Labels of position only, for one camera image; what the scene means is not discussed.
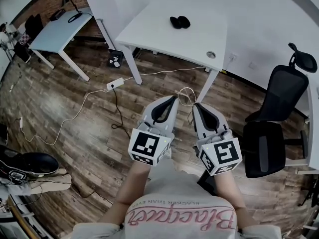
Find person's left forearm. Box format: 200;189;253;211
98;161;152;225

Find person's grey printed shirt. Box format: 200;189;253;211
74;155;283;239

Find white table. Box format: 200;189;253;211
114;0;250;103

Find white power cable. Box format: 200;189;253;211
19;66;205;146

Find pale blue table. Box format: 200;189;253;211
28;7;94;82

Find white power strip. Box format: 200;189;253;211
106;77;125;91

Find black object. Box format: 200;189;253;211
169;15;191;30

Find black power cable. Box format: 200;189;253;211
110;86;131;135

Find black floor box white parts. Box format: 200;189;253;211
108;50;123;68

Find beige foam pieces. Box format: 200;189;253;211
23;167;72;195

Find black pouch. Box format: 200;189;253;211
196;170;218;197

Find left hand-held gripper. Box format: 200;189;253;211
128;95;180;167

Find thin wire-frame eyeglasses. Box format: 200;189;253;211
175;87;198;127

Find person's right forearm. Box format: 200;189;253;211
213;170;259;230

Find black rounded shell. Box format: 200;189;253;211
0;144;60;178

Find black mesh office chair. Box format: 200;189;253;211
242;42;319;179

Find black box device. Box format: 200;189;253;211
49;8;66;22

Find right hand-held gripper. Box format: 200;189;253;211
192;103;243;177

